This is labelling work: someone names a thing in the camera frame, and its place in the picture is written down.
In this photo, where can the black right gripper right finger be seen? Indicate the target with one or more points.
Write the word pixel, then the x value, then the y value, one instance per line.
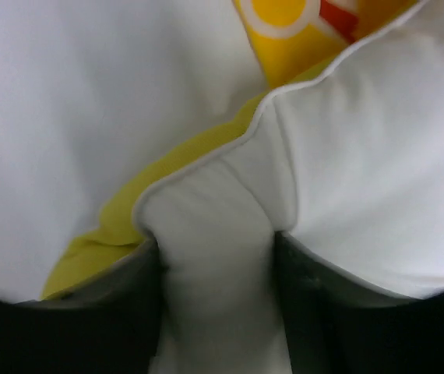
pixel 334 324

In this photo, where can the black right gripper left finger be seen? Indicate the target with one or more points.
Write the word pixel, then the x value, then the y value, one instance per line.
pixel 108 324

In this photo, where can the white pillow yellow border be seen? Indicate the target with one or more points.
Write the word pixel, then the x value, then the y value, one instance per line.
pixel 348 159

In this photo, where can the yellow pillowcase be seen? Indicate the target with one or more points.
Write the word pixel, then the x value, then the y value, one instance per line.
pixel 289 37

